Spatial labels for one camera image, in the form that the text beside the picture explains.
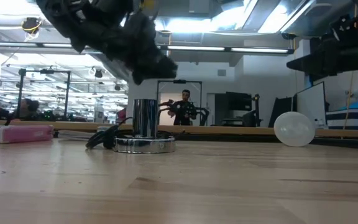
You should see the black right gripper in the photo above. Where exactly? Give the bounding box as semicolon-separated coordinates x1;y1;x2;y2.
286;29;358;79

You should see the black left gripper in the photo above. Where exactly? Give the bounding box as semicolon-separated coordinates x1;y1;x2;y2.
103;12;178;85

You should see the chrome lamp base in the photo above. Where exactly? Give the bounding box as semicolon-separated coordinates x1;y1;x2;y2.
113;98;177;154

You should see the whiteboard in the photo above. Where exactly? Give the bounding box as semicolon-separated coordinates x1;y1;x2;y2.
296;81;327;129

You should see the person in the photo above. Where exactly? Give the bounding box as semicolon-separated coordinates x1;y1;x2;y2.
19;98;40;121
167;89;198;126

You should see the blue white striped cushion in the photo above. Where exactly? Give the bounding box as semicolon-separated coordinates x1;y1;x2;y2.
325;99;358;130

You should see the black monitor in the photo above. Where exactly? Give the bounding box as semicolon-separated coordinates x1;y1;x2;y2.
225;91;253;112

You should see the ceiling light strip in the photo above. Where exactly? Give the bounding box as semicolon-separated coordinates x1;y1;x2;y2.
165;45;291;54
0;41;74;49

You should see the light wooden desk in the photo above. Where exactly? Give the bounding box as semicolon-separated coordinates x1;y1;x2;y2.
0;119;358;138

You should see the pink packet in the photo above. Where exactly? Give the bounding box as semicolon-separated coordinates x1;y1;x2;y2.
0;124;55;144

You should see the yellow cable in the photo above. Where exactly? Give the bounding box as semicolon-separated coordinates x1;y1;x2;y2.
342;70;354;130

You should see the black lamp power cord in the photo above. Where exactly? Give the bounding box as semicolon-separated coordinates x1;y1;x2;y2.
85;117;134;149

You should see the black ceiling cable reel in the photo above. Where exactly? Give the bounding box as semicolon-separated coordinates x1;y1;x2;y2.
21;17;42;35

